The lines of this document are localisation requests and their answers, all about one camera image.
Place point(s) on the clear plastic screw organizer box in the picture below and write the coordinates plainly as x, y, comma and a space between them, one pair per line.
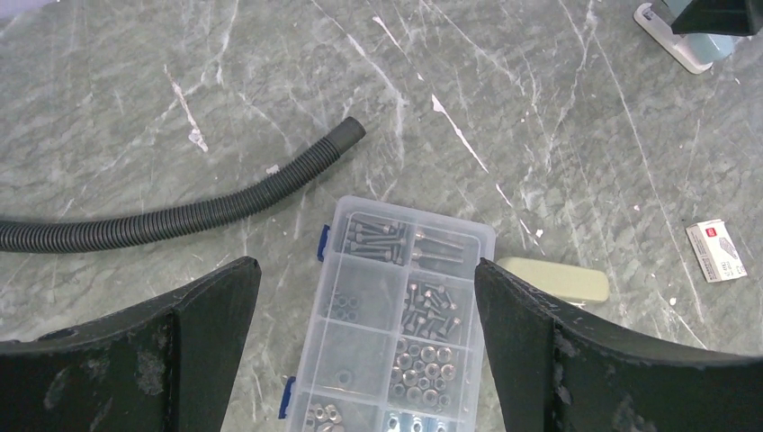
394, 341

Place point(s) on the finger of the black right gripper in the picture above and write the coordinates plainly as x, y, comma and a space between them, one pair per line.
721, 17

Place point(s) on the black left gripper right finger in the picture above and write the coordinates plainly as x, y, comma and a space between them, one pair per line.
557, 367

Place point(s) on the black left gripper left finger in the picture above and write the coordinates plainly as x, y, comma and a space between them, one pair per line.
165, 364

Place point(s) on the white staple box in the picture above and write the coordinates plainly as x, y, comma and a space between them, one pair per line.
716, 254

